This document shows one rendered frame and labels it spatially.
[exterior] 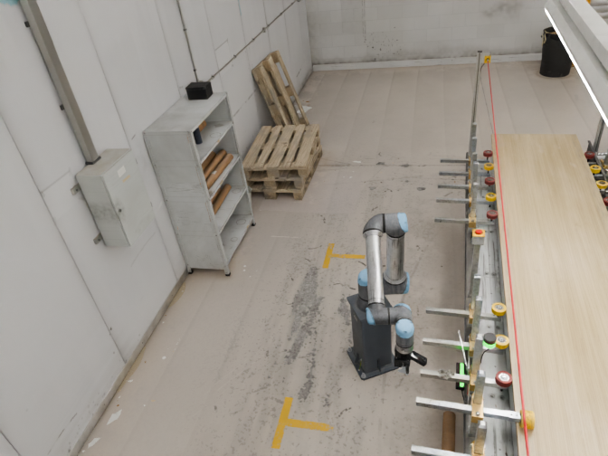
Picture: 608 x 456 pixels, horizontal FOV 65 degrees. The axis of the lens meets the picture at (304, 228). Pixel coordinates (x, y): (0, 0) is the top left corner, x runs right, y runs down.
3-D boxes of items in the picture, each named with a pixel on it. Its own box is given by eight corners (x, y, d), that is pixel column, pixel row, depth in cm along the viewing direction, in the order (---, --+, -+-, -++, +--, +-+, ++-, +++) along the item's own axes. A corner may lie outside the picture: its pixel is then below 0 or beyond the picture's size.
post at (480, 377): (469, 435, 242) (477, 375, 214) (469, 429, 245) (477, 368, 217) (476, 437, 241) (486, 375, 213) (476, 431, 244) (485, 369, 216)
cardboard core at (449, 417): (441, 451, 300) (443, 410, 323) (441, 459, 304) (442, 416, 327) (454, 454, 297) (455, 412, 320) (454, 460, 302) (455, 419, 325)
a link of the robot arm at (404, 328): (413, 317, 244) (415, 331, 236) (413, 334, 251) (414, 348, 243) (394, 317, 245) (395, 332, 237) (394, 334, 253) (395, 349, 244)
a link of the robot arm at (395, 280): (382, 280, 339) (381, 206, 284) (407, 280, 336) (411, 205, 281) (384, 299, 329) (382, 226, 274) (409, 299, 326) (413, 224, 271)
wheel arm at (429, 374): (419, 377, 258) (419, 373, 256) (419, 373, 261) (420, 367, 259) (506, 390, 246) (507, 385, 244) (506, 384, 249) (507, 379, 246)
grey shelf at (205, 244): (188, 273, 487) (141, 132, 399) (219, 223, 558) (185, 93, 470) (229, 276, 477) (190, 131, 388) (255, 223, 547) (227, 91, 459)
